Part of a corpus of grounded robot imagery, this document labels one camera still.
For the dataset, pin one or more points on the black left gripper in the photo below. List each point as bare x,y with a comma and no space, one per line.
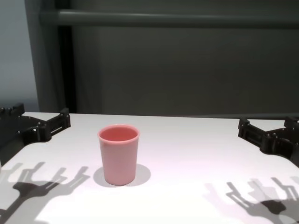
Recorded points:
16,140

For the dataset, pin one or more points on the grey vertical partition frame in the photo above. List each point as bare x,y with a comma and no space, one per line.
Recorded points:
44,58

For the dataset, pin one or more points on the pink plastic cup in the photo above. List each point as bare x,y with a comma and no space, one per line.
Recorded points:
119,158

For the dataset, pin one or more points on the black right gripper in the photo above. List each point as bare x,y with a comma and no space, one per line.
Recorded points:
288,149

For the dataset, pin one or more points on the dark vertical post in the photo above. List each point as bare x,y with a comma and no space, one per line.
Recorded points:
66,70

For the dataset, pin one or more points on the thick grey horizontal bar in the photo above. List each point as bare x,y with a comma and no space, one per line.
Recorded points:
163,18

